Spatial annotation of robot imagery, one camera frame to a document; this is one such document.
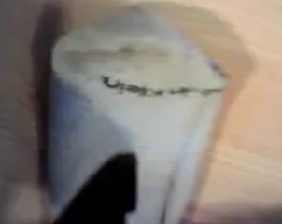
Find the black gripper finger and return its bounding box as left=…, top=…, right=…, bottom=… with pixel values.
left=52, top=151, right=139, bottom=224

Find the white sock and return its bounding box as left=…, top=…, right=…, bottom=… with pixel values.
left=49, top=6, right=230, bottom=224

